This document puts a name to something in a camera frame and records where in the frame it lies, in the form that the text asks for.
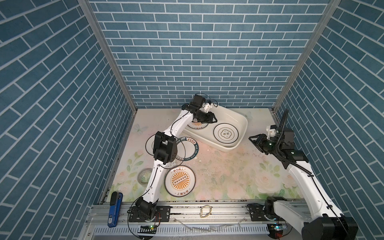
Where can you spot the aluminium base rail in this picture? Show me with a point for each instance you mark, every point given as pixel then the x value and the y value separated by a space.
pixel 220 212

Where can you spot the white plastic bin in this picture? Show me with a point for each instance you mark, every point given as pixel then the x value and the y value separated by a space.
pixel 223 115

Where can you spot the green rim plate left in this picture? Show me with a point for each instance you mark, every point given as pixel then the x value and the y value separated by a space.
pixel 188 149

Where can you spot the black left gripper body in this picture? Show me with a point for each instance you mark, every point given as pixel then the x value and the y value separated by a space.
pixel 202 116

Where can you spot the orange sunburst plate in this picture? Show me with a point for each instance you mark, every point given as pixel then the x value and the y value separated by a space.
pixel 180 181
pixel 197 125

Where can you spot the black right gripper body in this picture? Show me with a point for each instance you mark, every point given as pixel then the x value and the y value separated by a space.
pixel 269 146

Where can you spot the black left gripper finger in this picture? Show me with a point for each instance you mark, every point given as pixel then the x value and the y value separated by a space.
pixel 211 116
pixel 210 121

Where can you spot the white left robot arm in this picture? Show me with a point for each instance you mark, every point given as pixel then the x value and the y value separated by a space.
pixel 165 151

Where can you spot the beige rubber band loop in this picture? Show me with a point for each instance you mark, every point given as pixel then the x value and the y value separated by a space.
pixel 205 211

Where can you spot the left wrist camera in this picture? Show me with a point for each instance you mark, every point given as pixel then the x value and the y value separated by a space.
pixel 207 106

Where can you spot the clear tape roll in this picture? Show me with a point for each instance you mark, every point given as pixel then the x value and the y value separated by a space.
pixel 144 176

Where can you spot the white clover plate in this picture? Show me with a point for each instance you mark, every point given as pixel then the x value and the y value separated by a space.
pixel 226 133
pixel 149 146

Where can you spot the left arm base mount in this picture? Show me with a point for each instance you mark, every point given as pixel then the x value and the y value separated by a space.
pixel 159 213

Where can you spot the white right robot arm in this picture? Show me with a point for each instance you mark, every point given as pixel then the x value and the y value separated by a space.
pixel 325 221

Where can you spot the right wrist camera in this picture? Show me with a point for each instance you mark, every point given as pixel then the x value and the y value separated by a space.
pixel 271 131

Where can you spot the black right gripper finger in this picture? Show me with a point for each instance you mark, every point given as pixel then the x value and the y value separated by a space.
pixel 257 138
pixel 259 145

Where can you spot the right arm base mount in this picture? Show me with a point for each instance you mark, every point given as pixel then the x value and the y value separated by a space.
pixel 257 212

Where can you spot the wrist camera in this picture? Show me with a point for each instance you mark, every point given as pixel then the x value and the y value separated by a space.
pixel 271 131
pixel 207 106

